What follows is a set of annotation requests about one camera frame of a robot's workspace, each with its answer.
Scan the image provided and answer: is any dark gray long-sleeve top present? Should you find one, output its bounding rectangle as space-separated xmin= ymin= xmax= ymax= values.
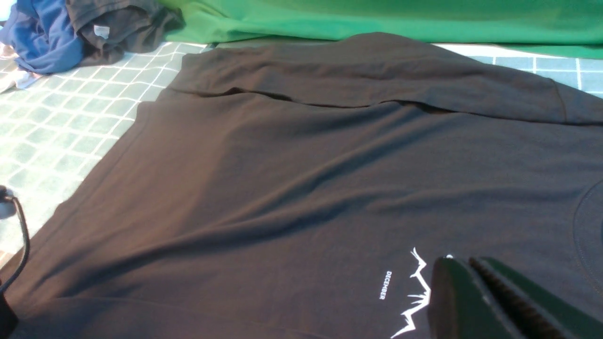
xmin=1 ymin=33 xmax=602 ymax=339

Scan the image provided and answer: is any green backdrop cloth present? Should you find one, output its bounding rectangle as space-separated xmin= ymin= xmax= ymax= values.
xmin=162 ymin=0 xmax=603 ymax=59

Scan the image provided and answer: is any crumpled dark gray shirt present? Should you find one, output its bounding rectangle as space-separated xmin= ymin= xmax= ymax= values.
xmin=66 ymin=0 xmax=185 ymax=67

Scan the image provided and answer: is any black left camera cable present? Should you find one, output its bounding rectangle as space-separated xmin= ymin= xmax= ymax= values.
xmin=0 ymin=186 xmax=31 ymax=295

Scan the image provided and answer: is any white cloth behind pile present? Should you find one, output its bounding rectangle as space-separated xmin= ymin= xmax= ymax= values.
xmin=0 ymin=43 xmax=42 ymax=93

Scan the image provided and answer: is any blue crumpled garment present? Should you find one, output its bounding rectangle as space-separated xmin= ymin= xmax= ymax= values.
xmin=1 ymin=0 xmax=84 ymax=75

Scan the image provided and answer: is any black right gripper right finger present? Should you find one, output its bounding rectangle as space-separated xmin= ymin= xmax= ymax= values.
xmin=469 ymin=257 xmax=603 ymax=339

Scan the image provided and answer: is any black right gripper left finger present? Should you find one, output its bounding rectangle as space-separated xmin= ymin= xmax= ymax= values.
xmin=428 ymin=258 xmax=514 ymax=339

